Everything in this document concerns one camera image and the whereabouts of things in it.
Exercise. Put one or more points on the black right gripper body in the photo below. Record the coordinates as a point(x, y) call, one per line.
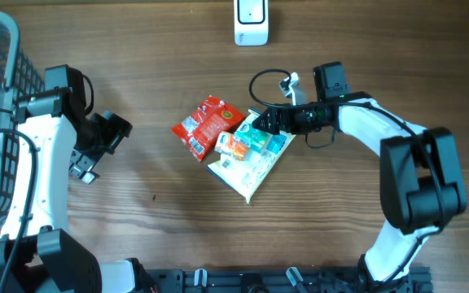
point(300, 117)

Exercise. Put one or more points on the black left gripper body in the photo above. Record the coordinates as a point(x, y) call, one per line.
point(101, 135)

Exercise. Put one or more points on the teal small packet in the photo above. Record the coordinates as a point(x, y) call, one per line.
point(253, 138)

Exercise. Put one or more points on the yellow snack bag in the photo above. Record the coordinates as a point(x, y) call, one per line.
point(245, 176)

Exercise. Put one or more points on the red snack packet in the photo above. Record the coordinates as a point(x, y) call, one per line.
point(200, 130)

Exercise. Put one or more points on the orange tissue pack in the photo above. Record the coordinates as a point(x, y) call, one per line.
point(227, 144)

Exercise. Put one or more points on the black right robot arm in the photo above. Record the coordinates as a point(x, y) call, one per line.
point(421, 186)

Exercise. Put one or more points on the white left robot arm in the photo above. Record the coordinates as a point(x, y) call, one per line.
point(46, 137)

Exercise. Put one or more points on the white barcode scanner box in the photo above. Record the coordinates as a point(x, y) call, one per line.
point(251, 22)

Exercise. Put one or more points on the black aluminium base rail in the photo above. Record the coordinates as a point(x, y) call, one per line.
point(323, 280)

